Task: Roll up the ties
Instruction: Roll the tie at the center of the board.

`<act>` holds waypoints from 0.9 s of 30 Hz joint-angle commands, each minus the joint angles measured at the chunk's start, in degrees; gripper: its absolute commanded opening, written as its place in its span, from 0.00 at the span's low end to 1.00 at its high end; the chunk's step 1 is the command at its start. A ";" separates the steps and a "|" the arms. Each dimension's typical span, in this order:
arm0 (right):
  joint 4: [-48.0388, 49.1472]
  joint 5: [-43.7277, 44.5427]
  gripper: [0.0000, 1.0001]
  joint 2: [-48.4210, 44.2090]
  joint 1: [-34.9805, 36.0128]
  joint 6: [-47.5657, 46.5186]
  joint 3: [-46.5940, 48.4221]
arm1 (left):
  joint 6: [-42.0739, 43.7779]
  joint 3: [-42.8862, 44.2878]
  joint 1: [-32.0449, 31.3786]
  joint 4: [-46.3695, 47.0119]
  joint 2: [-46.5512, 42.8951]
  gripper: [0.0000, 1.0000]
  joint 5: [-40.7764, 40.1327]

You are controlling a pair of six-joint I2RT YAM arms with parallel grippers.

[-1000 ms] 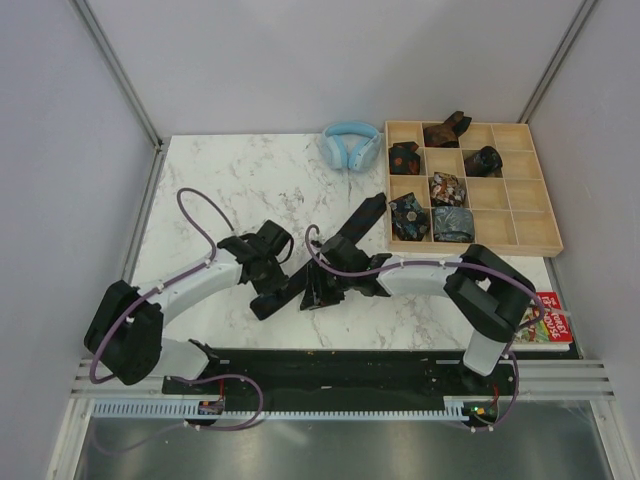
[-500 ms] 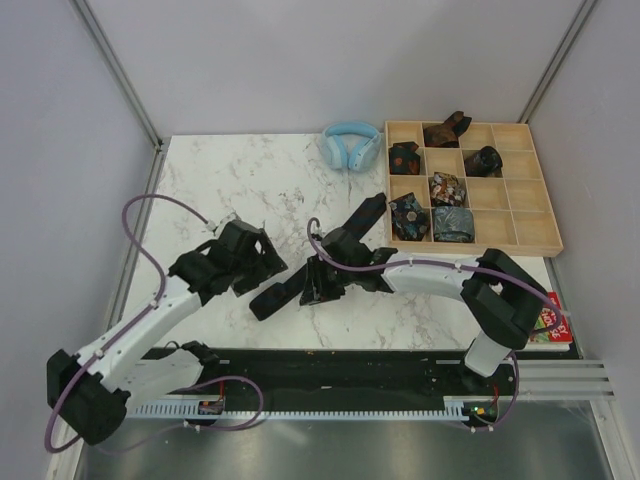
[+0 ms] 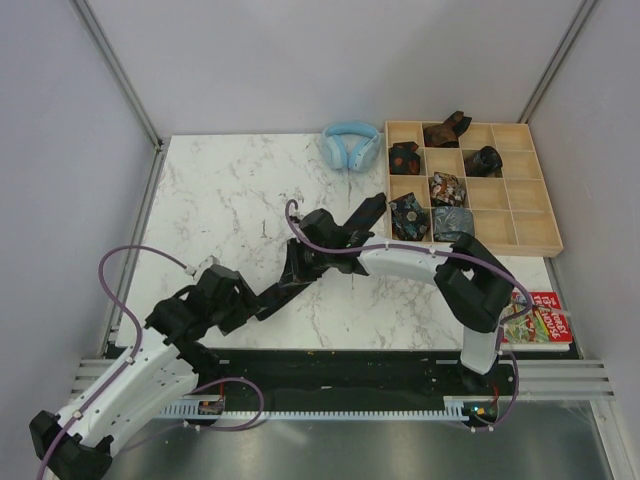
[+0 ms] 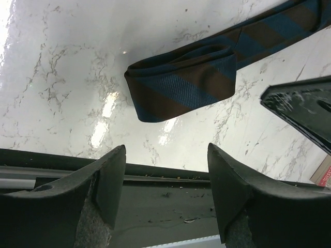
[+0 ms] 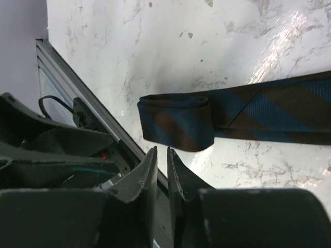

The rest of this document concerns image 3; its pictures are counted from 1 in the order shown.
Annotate black orange-dotted rolled tie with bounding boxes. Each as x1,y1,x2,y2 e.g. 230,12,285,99
389,141,421,175

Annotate white slotted cable duct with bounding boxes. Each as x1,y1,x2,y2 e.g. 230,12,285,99
156,391,498,421

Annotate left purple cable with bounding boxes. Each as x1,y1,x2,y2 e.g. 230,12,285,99
34,244,266,480

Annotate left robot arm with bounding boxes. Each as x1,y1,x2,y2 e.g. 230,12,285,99
29,265,259,479

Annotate red children's book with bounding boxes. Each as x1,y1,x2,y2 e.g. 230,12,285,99
502,290,574,352

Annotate colourful patchwork rolled tie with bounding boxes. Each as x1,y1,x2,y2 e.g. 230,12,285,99
429,172,466,207

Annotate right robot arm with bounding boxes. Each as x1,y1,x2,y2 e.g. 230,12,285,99
285,200,518,394

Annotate aluminium rail frame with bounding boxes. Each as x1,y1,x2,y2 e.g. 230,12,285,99
47,144,617,480

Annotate blue hexagon rolled tie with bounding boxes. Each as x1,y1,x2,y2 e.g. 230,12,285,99
389,192,431,242

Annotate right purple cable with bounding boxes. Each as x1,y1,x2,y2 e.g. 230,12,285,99
284,199,534,434

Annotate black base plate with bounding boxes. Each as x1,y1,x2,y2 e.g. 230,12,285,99
196,349,517,406

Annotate dark glossy rolled tie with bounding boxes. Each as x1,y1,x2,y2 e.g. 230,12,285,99
464,145,503,177

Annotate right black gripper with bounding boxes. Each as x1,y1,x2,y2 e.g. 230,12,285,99
279,237,332,287

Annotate purple cable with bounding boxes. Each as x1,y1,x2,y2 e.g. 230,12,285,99
284,199,534,434
34,244,266,480

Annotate brown rolled tie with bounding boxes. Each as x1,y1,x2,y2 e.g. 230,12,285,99
423,111,472,148

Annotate wooden compartment tray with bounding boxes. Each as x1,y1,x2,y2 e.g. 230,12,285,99
383,120,564,258

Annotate dark blue striped tie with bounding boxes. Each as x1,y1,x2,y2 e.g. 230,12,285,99
256,193,386,321

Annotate light blue headphones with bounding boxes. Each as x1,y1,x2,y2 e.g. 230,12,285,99
320,121,382,173

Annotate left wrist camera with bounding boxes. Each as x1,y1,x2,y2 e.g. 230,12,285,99
197,255,219,271

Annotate grey blue rolled tie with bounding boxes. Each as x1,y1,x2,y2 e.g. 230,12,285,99
433,206,475,242

